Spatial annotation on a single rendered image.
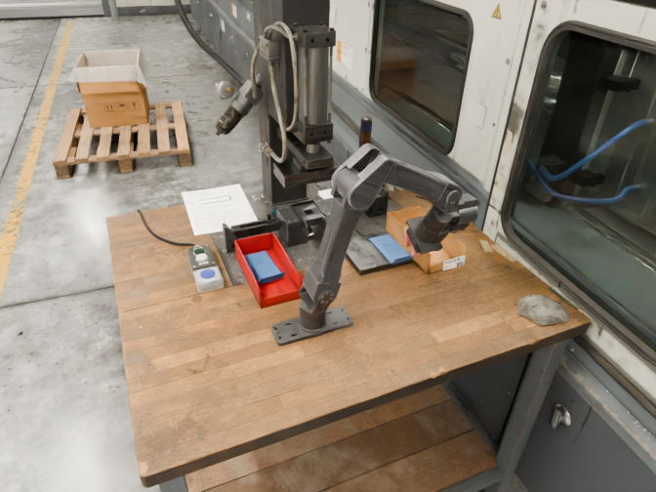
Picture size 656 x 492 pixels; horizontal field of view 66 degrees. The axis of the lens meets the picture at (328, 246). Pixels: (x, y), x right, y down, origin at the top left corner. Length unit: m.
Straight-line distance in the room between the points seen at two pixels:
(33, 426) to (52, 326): 0.60
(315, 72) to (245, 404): 0.82
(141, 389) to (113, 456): 1.07
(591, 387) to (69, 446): 1.87
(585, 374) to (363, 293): 0.66
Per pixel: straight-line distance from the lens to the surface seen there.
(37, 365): 2.70
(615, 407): 1.57
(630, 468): 1.63
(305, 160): 1.43
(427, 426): 1.96
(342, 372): 1.17
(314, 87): 1.37
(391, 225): 1.59
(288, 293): 1.32
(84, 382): 2.54
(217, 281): 1.38
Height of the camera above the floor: 1.77
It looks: 34 degrees down
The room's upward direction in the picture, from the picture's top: 2 degrees clockwise
